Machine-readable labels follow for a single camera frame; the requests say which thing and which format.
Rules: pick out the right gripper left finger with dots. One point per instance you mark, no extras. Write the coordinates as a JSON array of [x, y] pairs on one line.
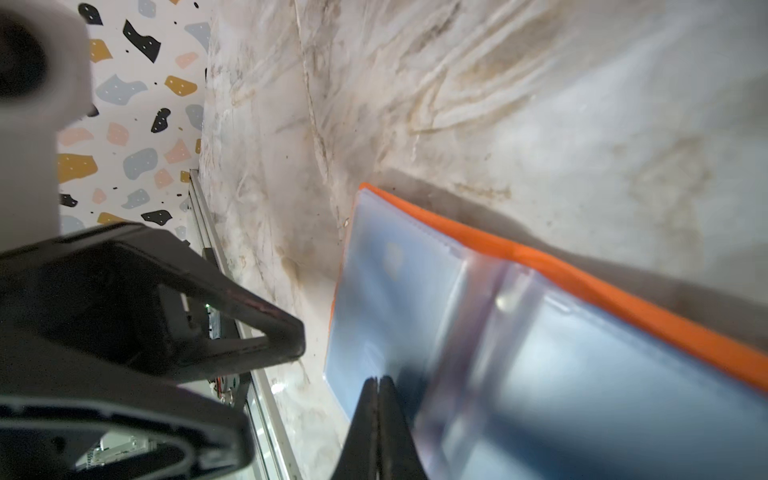
[[359, 456]]

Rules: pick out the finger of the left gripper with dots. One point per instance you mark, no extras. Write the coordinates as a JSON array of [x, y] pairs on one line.
[[139, 297], [57, 403]]

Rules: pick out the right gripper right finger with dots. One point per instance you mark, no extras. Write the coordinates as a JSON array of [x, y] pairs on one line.
[[397, 454]]

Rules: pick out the orange card holder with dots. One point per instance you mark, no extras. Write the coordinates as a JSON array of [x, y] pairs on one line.
[[510, 364]]

